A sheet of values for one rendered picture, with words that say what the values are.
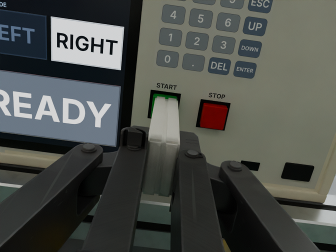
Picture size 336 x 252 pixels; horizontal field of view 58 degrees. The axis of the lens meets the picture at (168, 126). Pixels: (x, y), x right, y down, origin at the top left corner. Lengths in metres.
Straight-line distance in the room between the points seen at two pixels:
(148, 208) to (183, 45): 0.12
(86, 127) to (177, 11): 0.11
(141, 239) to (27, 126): 0.13
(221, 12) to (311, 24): 0.06
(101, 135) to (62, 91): 0.04
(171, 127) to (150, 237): 0.12
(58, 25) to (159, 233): 0.17
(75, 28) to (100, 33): 0.02
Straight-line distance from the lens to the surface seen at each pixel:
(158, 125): 0.15
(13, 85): 0.25
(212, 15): 0.22
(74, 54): 0.23
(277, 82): 0.24
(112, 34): 0.22
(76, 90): 0.24
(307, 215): 0.27
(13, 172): 0.27
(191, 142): 0.16
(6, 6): 0.25
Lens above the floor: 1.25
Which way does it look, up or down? 22 degrees down
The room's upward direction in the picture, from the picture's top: 8 degrees clockwise
